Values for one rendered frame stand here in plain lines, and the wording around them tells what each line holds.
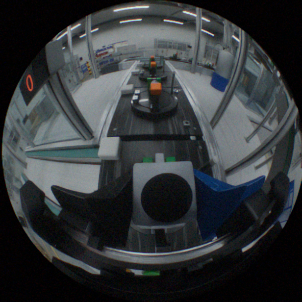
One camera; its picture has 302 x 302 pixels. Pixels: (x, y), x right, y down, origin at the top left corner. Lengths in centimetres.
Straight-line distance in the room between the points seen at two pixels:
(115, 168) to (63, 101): 18
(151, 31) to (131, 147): 1078
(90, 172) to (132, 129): 17
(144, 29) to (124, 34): 179
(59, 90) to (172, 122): 27
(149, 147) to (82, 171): 21
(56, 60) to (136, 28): 1068
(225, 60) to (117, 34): 1024
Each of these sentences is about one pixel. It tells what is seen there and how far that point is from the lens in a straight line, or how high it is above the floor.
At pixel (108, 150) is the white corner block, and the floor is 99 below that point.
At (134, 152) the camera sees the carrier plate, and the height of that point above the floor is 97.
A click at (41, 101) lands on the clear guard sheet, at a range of 31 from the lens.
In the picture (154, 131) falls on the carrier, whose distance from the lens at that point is 23.
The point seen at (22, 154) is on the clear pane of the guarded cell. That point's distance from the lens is 134.
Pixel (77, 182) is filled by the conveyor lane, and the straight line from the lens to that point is 33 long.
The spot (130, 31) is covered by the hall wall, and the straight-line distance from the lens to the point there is 1073.
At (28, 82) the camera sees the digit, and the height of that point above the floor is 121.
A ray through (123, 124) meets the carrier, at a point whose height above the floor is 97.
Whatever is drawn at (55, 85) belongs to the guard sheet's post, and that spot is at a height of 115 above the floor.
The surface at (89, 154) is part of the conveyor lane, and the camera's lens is 28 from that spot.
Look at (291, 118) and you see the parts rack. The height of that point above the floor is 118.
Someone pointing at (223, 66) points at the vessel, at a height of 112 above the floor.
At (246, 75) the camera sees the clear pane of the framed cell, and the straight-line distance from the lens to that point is 116.
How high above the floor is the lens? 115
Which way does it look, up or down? 63 degrees down
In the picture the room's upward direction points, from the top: straight up
